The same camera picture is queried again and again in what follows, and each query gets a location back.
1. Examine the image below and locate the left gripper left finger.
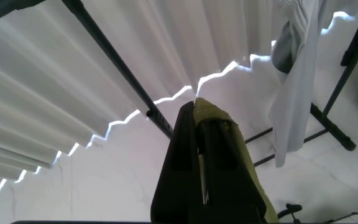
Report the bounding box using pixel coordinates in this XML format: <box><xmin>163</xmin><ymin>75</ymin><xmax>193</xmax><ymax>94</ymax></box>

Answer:
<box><xmin>150</xmin><ymin>100</ymin><xmax>203</xmax><ymax>223</ymax></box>

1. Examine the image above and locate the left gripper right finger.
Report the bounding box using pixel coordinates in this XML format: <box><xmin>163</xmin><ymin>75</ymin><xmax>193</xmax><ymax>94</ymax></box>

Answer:
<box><xmin>197</xmin><ymin>119</ymin><xmax>268</xmax><ymax>223</ymax></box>

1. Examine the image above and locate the green garment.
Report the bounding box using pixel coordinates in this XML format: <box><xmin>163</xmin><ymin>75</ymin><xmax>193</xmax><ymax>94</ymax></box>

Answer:
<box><xmin>193</xmin><ymin>97</ymin><xmax>280</xmax><ymax>223</ymax></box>

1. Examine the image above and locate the black clothes rack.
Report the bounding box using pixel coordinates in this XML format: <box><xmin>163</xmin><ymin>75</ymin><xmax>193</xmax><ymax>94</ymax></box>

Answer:
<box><xmin>0</xmin><ymin>0</ymin><xmax>358</xmax><ymax>167</ymax></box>

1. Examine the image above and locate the white curtain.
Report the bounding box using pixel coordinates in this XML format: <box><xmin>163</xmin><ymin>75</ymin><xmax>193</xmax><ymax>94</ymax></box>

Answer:
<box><xmin>0</xmin><ymin>0</ymin><xmax>358</xmax><ymax>192</ymax></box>

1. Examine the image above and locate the thin black cable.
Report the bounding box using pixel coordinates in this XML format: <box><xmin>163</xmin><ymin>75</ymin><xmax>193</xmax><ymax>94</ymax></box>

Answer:
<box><xmin>324</xmin><ymin>211</ymin><xmax>358</xmax><ymax>223</ymax></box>

